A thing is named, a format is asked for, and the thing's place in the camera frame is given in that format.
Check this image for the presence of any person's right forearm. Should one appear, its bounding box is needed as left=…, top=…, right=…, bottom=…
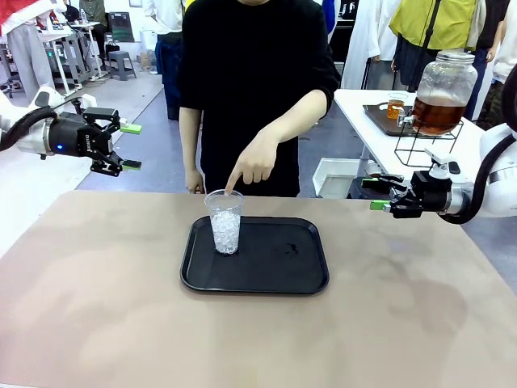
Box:
left=179, top=107, right=203, bottom=175

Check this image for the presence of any short clear iced cup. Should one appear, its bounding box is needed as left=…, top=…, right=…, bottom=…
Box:
left=386, top=92, right=406, bottom=121

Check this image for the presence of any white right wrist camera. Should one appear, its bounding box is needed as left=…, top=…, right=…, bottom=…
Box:
left=423, top=148, right=462, bottom=181

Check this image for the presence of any hanging white coat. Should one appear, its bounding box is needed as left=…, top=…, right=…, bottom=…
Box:
left=341, top=0, right=401, bottom=91

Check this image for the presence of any white workshop desk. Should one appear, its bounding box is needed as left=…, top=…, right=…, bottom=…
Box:
left=38, top=22, right=103, bottom=98

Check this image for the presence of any black office chair base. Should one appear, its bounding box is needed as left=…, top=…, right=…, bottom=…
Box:
left=0, top=78, right=22, bottom=100

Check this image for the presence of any black plastic serving tray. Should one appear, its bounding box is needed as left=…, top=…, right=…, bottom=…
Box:
left=180, top=216, right=330, bottom=297

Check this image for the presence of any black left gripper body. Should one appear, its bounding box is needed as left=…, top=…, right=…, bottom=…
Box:
left=44, top=112, right=115, bottom=158

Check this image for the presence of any dark poster board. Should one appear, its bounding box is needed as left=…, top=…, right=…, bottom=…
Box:
left=109, top=11, right=136, bottom=44

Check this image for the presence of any black left arm hose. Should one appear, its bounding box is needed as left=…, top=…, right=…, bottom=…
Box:
left=0, top=105, right=60, bottom=153

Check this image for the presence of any black wire jar stand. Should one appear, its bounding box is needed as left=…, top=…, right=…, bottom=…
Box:
left=393, top=120, right=464, bottom=168

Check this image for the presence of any yellow-green jacket mannequin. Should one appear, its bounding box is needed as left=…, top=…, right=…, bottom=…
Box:
left=389, top=0, right=480, bottom=93

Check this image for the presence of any dark brown serving tray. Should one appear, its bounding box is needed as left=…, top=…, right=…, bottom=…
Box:
left=362, top=103, right=421, bottom=137

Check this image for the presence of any white storage box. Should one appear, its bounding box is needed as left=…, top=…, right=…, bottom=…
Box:
left=140, top=28, right=158, bottom=74

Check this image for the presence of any person's black sweater torso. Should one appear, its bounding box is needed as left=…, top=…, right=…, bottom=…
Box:
left=179, top=0, right=342, bottom=198

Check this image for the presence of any person's left hand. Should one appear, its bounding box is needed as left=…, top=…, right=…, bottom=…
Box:
left=224, top=133, right=282, bottom=197

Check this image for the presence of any glass tea dispenser jar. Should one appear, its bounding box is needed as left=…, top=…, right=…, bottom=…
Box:
left=397, top=50, right=480, bottom=137

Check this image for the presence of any white plastic bin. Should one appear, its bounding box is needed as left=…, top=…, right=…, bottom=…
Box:
left=313, top=158, right=367, bottom=199

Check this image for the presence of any seated person in dark clothes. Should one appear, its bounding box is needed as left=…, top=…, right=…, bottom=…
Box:
left=76, top=0, right=110, bottom=61

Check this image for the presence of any red garment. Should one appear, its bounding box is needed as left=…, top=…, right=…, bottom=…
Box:
left=0, top=0, right=56, bottom=36

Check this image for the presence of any person's right hand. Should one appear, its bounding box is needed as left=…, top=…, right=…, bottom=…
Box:
left=184, top=169, right=205, bottom=195

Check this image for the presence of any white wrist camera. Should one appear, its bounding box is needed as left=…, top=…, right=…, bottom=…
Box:
left=71, top=93, right=98, bottom=116
left=423, top=148, right=462, bottom=181

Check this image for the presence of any navy skirt mannequin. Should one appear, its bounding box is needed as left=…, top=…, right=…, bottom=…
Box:
left=143, top=0, right=183, bottom=121

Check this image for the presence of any grey step stool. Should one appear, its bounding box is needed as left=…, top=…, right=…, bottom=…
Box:
left=107, top=50, right=137, bottom=81

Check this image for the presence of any person's left forearm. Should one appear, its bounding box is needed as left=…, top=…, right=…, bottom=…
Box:
left=258, top=87, right=328, bottom=145

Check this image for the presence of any tall clear iced cup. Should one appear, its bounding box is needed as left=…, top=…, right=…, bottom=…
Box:
left=204, top=188, right=246, bottom=255

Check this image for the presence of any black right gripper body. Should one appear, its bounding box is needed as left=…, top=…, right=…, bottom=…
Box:
left=407, top=170, right=453, bottom=213

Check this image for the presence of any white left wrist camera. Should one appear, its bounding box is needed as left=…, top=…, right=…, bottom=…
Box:
left=71, top=93, right=98, bottom=116

